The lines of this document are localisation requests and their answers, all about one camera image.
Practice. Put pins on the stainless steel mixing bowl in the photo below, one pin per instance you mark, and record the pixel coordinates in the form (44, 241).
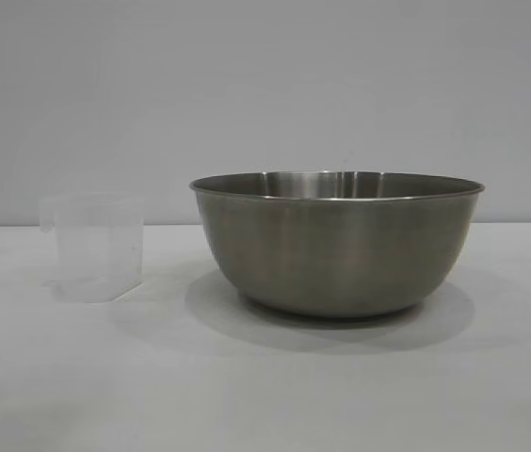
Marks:
(336, 249)

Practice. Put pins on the clear plastic measuring cup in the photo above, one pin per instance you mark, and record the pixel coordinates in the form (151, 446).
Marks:
(96, 245)

